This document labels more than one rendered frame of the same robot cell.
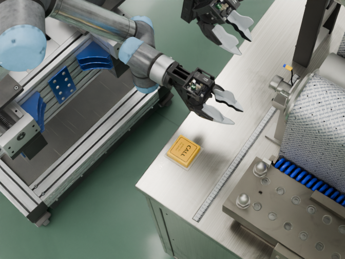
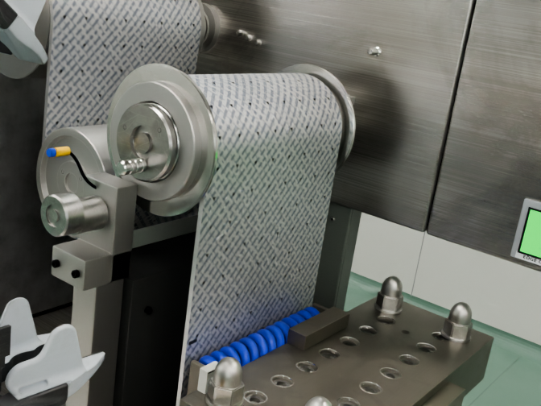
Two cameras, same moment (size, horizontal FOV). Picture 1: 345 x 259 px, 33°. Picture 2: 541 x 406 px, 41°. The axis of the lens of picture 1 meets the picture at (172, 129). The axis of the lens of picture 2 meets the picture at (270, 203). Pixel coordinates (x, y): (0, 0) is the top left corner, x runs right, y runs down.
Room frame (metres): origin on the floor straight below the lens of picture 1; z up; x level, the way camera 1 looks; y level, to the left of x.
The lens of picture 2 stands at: (0.57, 0.39, 1.41)
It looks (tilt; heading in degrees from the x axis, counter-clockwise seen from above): 17 degrees down; 261
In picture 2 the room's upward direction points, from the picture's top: 8 degrees clockwise
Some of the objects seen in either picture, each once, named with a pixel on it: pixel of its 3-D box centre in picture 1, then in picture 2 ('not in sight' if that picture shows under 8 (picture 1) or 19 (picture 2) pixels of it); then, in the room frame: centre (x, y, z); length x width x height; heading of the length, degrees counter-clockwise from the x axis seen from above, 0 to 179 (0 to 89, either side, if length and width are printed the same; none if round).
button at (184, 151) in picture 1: (184, 151); not in sight; (0.62, -0.02, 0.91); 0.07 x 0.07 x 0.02; 47
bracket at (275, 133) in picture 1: (283, 112); (85, 324); (0.63, -0.30, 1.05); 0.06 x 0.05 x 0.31; 47
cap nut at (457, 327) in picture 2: not in sight; (459, 319); (0.20, -0.38, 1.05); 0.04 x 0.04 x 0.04
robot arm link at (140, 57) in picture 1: (141, 57); not in sight; (0.83, 0.05, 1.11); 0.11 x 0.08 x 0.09; 47
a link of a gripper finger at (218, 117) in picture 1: (217, 113); (62, 358); (0.63, -0.12, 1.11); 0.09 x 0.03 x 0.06; 38
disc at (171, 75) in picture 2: (301, 97); (158, 141); (0.58, -0.31, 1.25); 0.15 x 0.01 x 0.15; 137
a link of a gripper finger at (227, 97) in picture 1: (229, 97); (19, 331); (0.67, -0.16, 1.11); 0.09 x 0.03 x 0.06; 56
